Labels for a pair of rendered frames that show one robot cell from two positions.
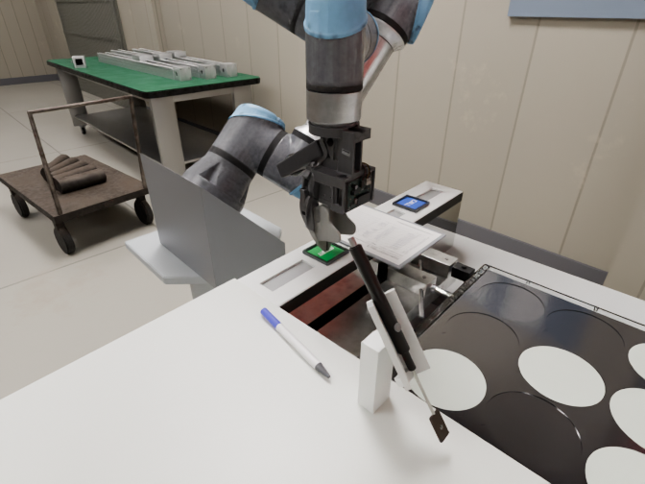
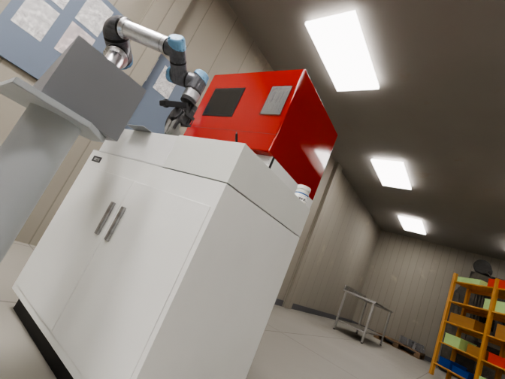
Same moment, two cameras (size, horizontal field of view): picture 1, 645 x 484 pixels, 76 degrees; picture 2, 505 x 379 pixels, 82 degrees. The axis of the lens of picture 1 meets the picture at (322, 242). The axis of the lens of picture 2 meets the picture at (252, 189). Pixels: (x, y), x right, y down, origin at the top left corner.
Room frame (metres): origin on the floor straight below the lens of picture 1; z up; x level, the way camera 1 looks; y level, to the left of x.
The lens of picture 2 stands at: (0.24, 1.27, 0.63)
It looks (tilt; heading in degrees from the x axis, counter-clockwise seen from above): 13 degrees up; 265
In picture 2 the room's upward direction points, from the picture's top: 24 degrees clockwise
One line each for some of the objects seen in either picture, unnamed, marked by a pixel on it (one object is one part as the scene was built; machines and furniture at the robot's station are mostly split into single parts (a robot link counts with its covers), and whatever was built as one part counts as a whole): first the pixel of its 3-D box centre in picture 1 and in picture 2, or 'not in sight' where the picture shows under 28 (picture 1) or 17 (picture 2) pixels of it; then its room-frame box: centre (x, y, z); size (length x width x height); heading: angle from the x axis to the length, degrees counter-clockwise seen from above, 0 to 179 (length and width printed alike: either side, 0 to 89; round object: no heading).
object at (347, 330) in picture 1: (384, 311); not in sight; (0.55, -0.11, 0.87); 0.36 x 0.08 x 0.03; 137
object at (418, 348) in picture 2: not in sight; (400, 341); (-6.20, -6.96, 0.18); 1.26 x 0.87 x 0.35; 134
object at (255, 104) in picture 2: not in sight; (263, 137); (0.15, -0.84, 1.52); 0.81 x 0.75 x 0.60; 137
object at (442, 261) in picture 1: (434, 259); not in sight; (0.66, -0.21, 0.89); 0.08 x 0.03 x 0.03; 47
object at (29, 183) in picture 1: (67, 160); not in sight; (2.56, 1.65, 0.44); 1.11 x 0.65 x 0.88; 53
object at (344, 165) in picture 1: (337, 164); (183, 112); (0.57, -0.02, 1.12); 0.09 x 0.08 x 0.12; 47
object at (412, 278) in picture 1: (411, 278); not in sight; (0.60, -0.16, 0.89); 0.08 x 0.03 x 0.03; 47
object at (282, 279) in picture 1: (369, 258); (142, 149); (0.67, -0.09, 0.89); 0.55 x 0.09 x 0.14; 137
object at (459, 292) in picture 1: (436, 314); not in sight; (0.50, -0.18, 0.90); 0.38 x 0.01 x 0.01; 137
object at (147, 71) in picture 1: (147, 104); not in sight; (4.18, 1.73, 0.47); 2.58 x 1.01 x 0.93; 44
